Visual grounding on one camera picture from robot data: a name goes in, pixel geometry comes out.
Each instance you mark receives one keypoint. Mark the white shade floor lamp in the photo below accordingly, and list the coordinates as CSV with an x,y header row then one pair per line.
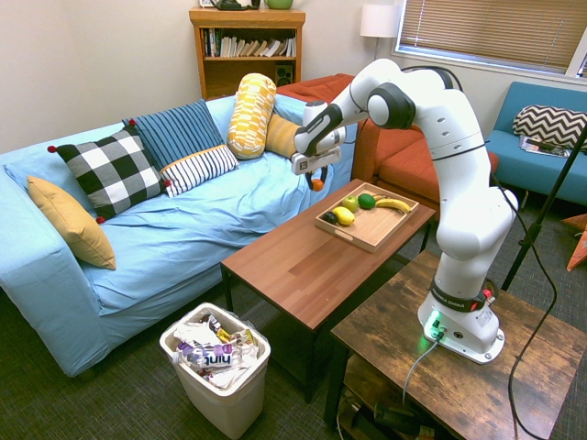
x,y
378,20

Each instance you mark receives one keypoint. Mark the navy white striped pillow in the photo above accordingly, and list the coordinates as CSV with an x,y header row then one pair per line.
x,y
197,167

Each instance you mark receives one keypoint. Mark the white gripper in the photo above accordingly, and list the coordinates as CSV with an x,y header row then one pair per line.
x,y
314,160

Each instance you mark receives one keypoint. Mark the yellow banana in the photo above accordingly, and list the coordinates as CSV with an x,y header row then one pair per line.
x,y
394,204

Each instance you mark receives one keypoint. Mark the magazine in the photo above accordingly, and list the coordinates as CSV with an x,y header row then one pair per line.
x,y
541,146

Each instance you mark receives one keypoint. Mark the small black speaker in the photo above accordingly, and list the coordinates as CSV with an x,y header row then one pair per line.
x,y
284,74

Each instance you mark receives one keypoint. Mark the black cylinder under table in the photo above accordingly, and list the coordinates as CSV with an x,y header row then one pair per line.
x,y
396,416

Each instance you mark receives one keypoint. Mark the orange tangerine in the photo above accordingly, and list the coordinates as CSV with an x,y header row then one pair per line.
x,y
317,185

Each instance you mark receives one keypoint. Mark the black avocado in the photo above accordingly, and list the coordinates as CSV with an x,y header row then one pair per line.
x,y
328,218

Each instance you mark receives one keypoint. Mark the crumpled white paper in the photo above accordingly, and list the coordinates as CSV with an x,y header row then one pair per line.
x,y
192,332

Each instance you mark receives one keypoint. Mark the blue striped pillow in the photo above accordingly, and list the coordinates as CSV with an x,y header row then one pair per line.
x,y
176,130

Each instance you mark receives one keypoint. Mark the dark spine book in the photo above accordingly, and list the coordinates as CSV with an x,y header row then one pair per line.
x,y
209,42

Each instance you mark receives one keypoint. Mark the dark green lime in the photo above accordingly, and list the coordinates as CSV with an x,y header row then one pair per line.
x,y
366,201

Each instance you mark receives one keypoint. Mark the yellow lemon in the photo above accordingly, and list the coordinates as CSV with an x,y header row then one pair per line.
x,y
344,216

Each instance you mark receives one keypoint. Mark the wooden window blinds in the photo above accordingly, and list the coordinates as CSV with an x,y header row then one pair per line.
x,y
481,27

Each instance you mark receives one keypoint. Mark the black white chevron pillow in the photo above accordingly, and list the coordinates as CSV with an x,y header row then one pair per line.
x,y
546,124

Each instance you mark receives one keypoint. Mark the black white checkered pillow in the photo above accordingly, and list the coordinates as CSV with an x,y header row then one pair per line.
x,y
110,169

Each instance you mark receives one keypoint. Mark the rustic brown side table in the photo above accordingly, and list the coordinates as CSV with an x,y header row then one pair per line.
x,y
458,389

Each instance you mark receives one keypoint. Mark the plain mustard pillow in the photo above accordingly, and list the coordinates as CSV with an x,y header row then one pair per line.
x,y
73,224

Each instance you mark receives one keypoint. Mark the mustard striped pillow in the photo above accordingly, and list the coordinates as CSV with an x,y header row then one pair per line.
x,y
280,135

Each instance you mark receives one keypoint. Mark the beige trash bin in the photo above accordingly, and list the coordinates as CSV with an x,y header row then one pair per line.
x,y
229,403

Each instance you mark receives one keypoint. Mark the yellow patterned bolster pillow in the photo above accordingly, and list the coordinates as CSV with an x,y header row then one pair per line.
x,y
251,114

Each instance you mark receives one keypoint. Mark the yellow-green apple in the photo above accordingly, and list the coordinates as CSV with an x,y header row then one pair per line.
x,y
350,203

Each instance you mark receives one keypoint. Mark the black object on bookshelf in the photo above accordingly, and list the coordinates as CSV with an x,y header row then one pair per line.
x,y
229,4

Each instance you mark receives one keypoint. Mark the hint plastic bottle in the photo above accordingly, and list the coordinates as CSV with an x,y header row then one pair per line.
x,y
211,357

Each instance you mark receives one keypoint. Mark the light blue sofa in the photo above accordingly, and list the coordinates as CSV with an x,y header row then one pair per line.
x,y
183,229

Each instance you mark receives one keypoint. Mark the black camera stand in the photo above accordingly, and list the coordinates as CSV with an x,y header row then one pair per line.
x,y
536,224

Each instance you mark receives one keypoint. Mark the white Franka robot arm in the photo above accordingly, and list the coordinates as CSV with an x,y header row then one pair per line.
x,y
458,151

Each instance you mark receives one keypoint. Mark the white paperback book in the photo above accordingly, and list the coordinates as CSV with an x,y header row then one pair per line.
x,y
226,47

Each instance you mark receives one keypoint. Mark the wooden serving tray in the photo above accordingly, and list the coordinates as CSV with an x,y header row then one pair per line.
x,y
376,229

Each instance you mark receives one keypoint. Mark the reddish wood coffee table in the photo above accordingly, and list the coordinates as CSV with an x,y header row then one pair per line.
x,y
312,270

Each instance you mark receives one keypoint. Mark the green bowl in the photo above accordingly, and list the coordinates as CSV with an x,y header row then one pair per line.
x,y
279,3

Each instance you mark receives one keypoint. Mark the wooden bookshelf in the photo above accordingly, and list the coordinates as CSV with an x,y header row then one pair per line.
x,y
247,73

